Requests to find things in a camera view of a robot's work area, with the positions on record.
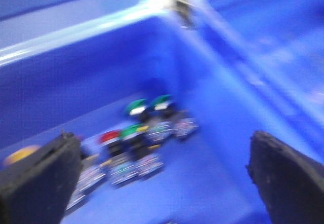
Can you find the right blue plastic bin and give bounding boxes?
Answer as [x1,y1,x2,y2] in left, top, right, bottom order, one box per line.
[189,0,324,123]

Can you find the yellow push button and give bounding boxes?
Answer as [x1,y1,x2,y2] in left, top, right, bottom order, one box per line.
[3,145,41,166]

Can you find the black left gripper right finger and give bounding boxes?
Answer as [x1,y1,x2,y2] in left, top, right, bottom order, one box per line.
[247,131,323,223]

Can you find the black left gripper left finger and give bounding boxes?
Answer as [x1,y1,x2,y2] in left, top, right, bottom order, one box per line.
[1,132,83,223]

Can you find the green push button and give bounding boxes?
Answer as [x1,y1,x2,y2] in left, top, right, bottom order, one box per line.
[151,94,198,140]
[126,98,172,144]
[121,124,164,178]

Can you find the rear left blue bin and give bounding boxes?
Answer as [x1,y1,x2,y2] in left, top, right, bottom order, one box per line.
[1,0,140,48]

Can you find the red push button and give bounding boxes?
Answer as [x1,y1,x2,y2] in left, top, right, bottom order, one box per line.
[99,130,138,186]
[65,135,106,214]

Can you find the left blue plastic bin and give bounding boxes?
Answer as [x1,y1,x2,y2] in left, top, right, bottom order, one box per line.
[1,13,323,223]

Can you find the blue plastic bin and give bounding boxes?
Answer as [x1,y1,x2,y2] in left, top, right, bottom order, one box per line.
[1,13,323,223]
[189,0,324,123]

